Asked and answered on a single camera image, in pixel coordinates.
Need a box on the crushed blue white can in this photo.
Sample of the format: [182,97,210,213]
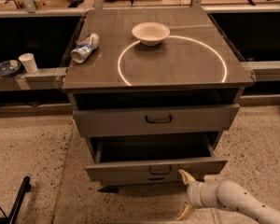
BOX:
[71,33,100,63]

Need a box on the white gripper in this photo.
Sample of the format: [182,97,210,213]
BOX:
[176,169,204,221]

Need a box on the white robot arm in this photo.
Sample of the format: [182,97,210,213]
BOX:
[177,169,280,224]

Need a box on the white paper bowl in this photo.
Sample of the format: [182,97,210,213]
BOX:
[132,22,170,46]

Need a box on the black stand leg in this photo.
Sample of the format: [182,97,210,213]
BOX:
[0,176,31,224]

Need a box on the grey drawer cabinet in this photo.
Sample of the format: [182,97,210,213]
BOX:
[63,8,253,160]

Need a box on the grey drawer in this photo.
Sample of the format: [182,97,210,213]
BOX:
[101,174,182,186]
[86,141,228,183]
[73,105,240,137]

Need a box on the white paper cup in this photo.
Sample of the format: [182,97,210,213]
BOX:
[19,53,37,74]

